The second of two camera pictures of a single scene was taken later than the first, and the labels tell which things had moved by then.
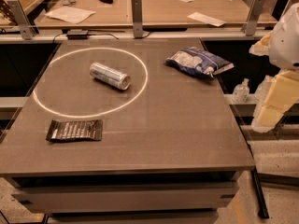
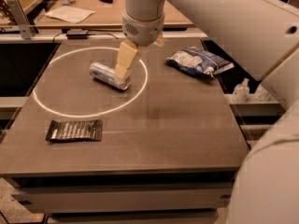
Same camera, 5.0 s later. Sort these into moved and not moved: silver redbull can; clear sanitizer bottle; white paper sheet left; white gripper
Moved: white gripper
Not moved: silver redbull can; white paper sheet left; clear sanitizer bottle
